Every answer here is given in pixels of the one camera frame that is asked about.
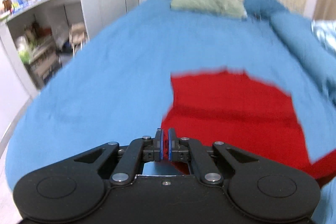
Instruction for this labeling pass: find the red knit sweater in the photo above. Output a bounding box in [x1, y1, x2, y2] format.
[161, 70, 335, 186]

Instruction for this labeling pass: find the blue bed sheet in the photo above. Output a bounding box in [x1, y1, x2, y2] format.
[6, 0, 335, 223]

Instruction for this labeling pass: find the beige bag on floor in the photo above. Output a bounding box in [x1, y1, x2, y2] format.
[69, 22, 87, 54]

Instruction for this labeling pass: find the white desk shelf unit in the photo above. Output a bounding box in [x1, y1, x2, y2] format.
[1, 0, 102, 98]

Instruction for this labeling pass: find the rolled blue duvet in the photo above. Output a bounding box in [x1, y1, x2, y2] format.
[269, 11, 335, 103]

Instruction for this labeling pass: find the green pillow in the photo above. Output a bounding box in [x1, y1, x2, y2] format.
[170, 0, 247, 19]

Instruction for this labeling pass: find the dark blue pillow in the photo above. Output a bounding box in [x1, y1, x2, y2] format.
[244, 0, 288, 20]

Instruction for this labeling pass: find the light blue blanket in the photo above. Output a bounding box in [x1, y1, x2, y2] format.
[311, 20, 336, 55]

